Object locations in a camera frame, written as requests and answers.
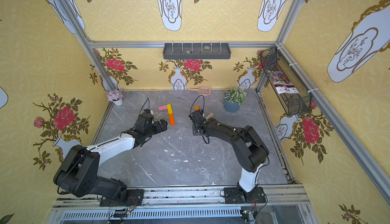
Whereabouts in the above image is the yellow wooden block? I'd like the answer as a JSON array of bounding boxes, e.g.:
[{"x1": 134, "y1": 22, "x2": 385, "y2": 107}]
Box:
[{"x1": 167, "y1": 104, "x2": 173, "y2": 114}]

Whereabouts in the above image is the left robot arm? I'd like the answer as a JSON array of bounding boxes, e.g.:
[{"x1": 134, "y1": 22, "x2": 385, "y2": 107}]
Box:
[{"x1": 53, "y1": 109, "x2": 168, "y2": 202}]

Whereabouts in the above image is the pink wooden block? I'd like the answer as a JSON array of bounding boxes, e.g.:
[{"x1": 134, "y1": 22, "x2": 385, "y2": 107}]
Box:
[{"x1": 158, "y1": 105, "x2": 168, "y2": 111}]

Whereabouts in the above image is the blue plant pot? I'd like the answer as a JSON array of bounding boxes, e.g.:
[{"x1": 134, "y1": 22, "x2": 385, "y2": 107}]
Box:
[{"x1": 224, "y1": 99, "x2": 240, "y2": 113}]

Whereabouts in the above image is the aluminium front rail frame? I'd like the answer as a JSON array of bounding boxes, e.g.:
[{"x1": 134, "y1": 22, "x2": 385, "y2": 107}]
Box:
[{"x1": 46, "y1": 184, "x2": 318, "y2": 224}]

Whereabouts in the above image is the printed packet in basket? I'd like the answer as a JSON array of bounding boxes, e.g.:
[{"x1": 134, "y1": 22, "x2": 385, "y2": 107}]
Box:
[{"x1": 267, "y1": 71, "x2": 299, "y2": 94}]

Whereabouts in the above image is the natural wooden block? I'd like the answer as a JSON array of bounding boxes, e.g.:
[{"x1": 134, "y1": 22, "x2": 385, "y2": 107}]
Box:
[{"x1": 205, "y1": 113, "x2": 214, "y2": 120}]

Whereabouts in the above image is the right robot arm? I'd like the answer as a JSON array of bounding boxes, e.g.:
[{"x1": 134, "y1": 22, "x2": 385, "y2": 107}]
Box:
[{"x1": 189, "y1": 109, "x2": 269, "y2": 193}]

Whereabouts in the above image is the green artificial plant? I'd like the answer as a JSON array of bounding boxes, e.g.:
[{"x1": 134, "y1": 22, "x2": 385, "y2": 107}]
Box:
[{"x1": 224, "y1": 87, "x2": 247, "y2": 105}]

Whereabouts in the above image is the small pink flower pot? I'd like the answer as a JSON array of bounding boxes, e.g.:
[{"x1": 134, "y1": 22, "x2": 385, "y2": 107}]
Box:
[{"x1": 107, "y1": 90, "x2": 124, "y2": 106}]

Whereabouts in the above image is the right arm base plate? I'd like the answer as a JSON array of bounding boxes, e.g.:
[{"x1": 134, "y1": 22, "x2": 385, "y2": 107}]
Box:
[{"x1": 223, "y1": 186, "x2": 266, "y2": 204}]

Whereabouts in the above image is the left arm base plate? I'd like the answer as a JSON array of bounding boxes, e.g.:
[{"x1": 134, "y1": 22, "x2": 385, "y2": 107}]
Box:
[{"x1": 100, "y1": 189, "x2": 144, "y2": 207}]

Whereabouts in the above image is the grey wall shelf tray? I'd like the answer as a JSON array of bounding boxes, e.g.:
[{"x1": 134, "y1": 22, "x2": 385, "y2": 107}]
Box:
[{"x1": 162, "y1": 42, "x2": 232, "y2": 60}]

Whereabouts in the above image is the pink plastic scoop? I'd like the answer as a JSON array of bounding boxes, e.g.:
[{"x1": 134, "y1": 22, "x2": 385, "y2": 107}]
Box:
[{"x1": 188, "y1": 87, "x2": 212, "y2": 96}]

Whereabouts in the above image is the red-orange wooden block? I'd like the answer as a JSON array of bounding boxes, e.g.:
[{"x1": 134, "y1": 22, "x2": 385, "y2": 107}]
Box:
[{"x1": 169, "y1": 114, "x2": 175, "y2": 126}]

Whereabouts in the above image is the black wire basket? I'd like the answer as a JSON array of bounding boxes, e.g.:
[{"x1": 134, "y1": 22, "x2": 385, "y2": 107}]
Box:
[{"x1": 259, "y1": 48, "x2": 312, "y2": 116}]

